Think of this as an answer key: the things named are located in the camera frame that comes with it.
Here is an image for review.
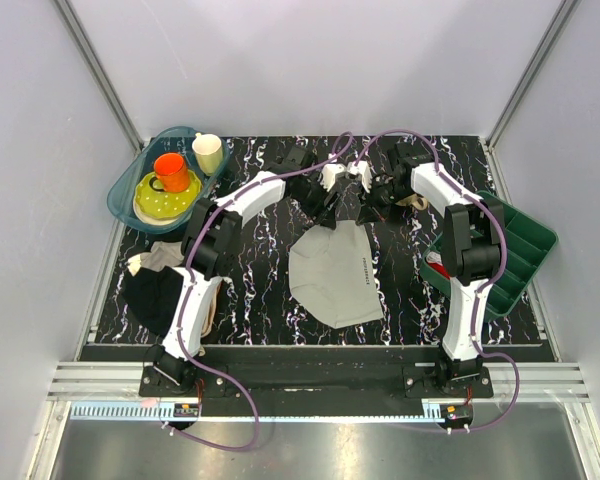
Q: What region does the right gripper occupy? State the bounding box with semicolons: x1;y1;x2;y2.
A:
356;178;415;227

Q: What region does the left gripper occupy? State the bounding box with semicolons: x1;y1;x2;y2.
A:
290;176;342;230

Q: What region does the grey underwear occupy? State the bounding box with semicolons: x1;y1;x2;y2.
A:
288;220;383;329

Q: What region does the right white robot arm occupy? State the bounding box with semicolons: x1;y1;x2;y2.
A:
349;145;507;397

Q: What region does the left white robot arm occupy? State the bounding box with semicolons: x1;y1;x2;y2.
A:
151;147;339;396

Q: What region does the red white rolled underwear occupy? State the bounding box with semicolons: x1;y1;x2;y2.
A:
425;251;450;279

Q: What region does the beige ceramic mug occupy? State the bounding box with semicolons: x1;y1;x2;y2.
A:
395;194;429;211

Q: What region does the cream yellow cup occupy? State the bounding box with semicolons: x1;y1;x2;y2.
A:
192;132;224;176

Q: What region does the beige tan garment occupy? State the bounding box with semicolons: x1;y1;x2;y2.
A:
201;281;223;345

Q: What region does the orange cup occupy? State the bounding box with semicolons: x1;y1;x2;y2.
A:
150;153;190;193

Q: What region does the green plastic divided organizer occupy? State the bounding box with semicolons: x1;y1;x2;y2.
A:
418;191;560;324

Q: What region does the yellow green dotted plate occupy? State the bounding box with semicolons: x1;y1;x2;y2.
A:
132;170;202;225

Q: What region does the light grey garment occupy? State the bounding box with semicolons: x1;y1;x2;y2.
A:
126;241;184;276

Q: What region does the teal transparent plastic basin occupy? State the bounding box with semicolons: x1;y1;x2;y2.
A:
107;126;231;234

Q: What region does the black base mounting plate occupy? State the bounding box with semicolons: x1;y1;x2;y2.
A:
139;346;494;420

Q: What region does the black garment pile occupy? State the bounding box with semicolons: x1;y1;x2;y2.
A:
122;267;184;337

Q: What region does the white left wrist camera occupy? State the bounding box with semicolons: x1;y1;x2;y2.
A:
320;163;347;192

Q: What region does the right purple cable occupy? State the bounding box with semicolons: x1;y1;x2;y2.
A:
354;129;521;434

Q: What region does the purple cable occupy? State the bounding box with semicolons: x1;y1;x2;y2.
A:
177;131;355;452
354;129;521;434

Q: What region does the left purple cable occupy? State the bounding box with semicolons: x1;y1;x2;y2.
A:
177;131;355;452

